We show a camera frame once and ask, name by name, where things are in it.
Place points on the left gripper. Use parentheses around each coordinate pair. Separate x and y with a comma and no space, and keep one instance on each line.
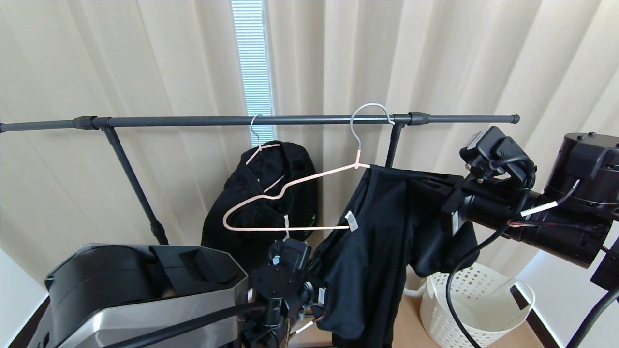
(316,302)

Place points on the pink clothes hanger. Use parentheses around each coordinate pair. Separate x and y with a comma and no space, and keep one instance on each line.
(263,146)
(309,178)

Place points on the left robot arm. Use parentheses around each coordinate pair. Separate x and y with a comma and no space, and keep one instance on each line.
(121,290)

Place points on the black clothes rack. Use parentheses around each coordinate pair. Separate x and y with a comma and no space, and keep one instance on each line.
(193,120)

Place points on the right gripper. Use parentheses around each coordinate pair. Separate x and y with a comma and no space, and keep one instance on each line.
(532,217)

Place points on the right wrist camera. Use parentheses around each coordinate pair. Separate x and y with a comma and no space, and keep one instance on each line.
(488,150)

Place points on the window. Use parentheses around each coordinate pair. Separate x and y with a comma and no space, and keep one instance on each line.
(251,58)

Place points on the beige curtain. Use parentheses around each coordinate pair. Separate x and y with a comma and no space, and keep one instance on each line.
(121,58)
(459,58)

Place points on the black garment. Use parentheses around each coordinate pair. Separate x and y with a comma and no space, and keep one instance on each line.
(377,261)

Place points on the white laundry basket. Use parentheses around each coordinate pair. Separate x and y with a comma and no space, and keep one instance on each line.
(483,314)

